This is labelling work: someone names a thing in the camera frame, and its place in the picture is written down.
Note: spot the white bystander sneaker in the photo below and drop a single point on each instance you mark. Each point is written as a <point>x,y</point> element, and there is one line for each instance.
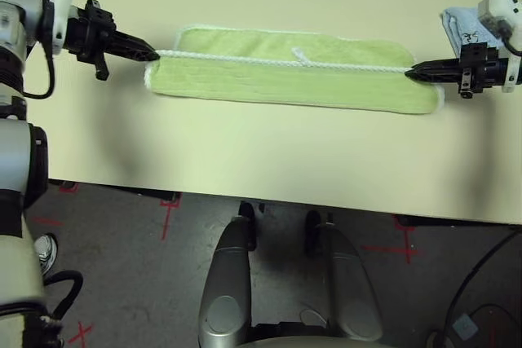
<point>45,252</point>

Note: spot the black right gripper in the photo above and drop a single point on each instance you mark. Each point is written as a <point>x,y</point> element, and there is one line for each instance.
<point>483,67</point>

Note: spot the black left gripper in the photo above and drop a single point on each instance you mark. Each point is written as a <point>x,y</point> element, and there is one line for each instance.
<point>87,34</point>

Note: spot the folded blue towel with embroidery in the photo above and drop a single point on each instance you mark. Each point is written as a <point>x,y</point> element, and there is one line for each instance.
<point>461,24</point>

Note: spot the pale robot waist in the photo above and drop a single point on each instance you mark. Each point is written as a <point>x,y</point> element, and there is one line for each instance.
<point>318,342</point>

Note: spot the red floor tape mark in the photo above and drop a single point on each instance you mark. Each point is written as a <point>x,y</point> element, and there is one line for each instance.
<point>69,188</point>

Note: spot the grey power adapter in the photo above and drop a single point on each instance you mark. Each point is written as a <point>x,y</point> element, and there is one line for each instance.
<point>465,327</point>

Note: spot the green towel with white trim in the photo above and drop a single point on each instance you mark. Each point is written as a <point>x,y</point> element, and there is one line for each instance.
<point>285,83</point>

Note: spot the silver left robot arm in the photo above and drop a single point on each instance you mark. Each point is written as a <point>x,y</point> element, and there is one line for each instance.
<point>16,152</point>

